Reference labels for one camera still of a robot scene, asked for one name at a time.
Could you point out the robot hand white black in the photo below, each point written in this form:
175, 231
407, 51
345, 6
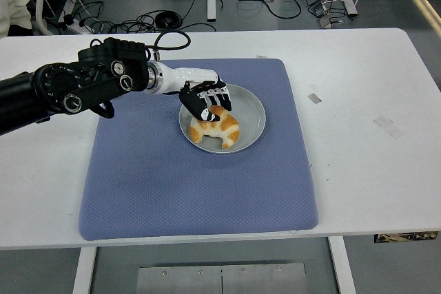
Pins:
186, 78

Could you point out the croissant bread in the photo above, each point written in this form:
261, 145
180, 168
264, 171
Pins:
227, 128

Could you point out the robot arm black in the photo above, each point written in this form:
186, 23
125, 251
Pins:
103, 77

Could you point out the grey round plate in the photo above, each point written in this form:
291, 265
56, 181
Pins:
248, 115

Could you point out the blue quilted mat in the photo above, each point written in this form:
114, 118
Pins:
155, 187

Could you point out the white power strip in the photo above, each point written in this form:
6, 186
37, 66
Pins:
74, 27

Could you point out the small grey tape strip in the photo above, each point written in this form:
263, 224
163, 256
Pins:
315, 98

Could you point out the grey power adapter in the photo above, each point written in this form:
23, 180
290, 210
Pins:
319, 9

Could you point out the grey metal plate with screws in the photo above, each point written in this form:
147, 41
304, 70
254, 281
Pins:
220, 280

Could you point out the large clear tape strip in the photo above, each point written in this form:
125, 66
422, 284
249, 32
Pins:
387, 127

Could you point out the white table leg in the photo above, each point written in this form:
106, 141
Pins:
84, 270
342, 266

